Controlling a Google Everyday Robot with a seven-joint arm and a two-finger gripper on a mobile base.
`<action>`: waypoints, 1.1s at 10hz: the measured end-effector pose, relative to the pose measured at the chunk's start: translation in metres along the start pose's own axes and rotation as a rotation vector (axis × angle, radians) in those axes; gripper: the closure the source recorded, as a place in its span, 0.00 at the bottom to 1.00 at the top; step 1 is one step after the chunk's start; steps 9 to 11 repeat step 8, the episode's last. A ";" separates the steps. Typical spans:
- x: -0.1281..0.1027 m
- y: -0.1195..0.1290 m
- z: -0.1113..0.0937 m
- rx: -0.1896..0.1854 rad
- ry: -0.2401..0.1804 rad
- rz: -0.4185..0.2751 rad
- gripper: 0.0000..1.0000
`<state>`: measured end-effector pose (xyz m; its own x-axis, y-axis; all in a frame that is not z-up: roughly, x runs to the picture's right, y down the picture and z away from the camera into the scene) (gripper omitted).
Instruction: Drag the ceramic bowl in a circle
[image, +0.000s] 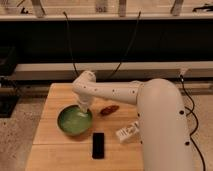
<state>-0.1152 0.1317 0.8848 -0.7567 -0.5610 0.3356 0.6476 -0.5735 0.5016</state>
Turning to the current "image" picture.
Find green ceramic bowl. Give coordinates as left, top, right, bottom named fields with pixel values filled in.
left=57, top=105, right=93, bottom=136

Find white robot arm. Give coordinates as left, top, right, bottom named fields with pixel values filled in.
left=72, top=71, right=195, bottom=171

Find brown sausage toy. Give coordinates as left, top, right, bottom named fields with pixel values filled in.
left=100, top=105, right=119, bottom=116

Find black rectangular phone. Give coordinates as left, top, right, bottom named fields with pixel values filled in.
left=92, top=133, right=105, bottom=159

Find black cable middle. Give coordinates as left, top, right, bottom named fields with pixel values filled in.
left=105, top=11, right=142, bottom=81

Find black cable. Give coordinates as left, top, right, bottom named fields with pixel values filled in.
left=105, top=11, right=142, bottom=81
left=178, top=74, right=208, bottom=171
left=62, top=11, right=80, bottom=78

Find white metal rail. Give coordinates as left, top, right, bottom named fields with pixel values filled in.
left=11, top=61, right=213, bottom=80

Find black cable left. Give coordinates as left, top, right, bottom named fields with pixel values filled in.
left=62, top=11, right=80, bottom=78

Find black cable right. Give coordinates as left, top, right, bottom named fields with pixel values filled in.
left=178, top=74, right=208, bottom=171

